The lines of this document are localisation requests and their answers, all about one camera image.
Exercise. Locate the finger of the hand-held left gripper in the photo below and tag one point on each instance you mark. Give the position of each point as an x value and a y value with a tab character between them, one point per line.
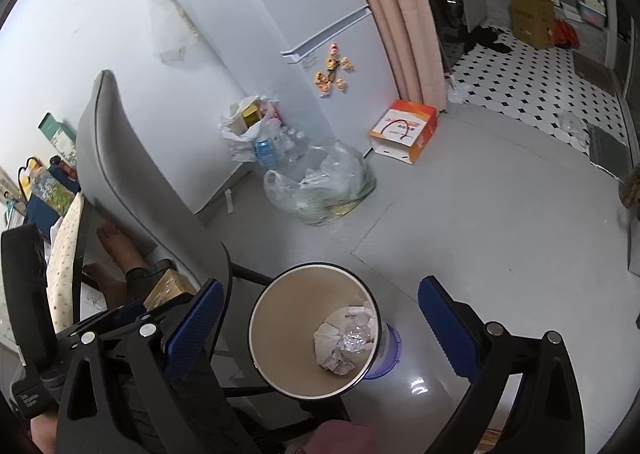
120	316

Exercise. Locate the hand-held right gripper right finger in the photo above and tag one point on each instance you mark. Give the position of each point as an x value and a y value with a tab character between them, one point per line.
445	329

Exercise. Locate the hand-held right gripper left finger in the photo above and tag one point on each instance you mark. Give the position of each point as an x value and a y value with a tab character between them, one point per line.
195	329

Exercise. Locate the round waste bin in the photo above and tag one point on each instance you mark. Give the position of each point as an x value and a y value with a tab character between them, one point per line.
285	329

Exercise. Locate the printed receipt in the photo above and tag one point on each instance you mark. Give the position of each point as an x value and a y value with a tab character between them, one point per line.
342	364

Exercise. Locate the white paper bag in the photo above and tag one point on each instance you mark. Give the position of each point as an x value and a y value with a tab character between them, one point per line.
330	334

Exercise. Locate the person's left forearm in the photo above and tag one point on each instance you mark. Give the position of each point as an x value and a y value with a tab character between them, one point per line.
42	434

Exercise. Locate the brown cardboard box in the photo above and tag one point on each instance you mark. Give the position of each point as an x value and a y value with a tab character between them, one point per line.
167	286

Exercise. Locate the floral tablecloth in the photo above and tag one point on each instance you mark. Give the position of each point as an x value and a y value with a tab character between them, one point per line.
65	254

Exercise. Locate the person's bare foot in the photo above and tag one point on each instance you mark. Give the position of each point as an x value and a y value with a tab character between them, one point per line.
115	254

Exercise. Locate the navy lunch bag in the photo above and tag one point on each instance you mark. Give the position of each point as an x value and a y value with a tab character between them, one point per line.
40	216

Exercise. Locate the grey chair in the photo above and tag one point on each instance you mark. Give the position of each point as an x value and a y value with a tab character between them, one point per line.
140	184

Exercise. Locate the green carton box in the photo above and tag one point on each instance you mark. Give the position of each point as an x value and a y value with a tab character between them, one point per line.
57	137

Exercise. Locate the clear plastic bag of bottles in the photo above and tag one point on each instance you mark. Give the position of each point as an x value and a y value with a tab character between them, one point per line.
325	184

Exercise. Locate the orange cardboard box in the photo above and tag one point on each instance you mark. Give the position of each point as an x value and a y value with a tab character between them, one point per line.
402	132

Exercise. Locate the bundle of plastic bottles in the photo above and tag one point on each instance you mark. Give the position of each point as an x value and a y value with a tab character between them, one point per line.
285	144

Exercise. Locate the small clear plastic bag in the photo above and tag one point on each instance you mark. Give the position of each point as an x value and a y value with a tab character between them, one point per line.
572	129

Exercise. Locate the grey floor mat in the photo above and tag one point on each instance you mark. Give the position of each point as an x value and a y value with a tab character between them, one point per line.
607	152

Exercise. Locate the cluster of fridge magnets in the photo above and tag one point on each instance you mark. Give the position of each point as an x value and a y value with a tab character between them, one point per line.
332	72

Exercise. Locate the dark clothes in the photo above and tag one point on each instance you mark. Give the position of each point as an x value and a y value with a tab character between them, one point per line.
485	39

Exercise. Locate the hanging white plastic bag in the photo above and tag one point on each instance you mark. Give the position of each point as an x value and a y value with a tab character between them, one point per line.
167	24

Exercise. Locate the brown floor mat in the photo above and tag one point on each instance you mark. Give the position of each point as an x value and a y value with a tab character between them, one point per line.
595	72

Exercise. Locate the orange bag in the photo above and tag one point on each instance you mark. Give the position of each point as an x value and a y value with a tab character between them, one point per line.
566	34

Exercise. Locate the tall cardboard box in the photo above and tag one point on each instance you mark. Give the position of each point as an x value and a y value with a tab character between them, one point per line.
532	19

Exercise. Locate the pink curtain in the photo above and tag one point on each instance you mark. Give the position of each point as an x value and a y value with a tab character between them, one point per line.
395	9

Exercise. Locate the white fridge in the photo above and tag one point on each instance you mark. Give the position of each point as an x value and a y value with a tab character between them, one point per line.
260	9

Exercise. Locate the teal box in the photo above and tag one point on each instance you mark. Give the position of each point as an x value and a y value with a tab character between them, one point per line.
592	9

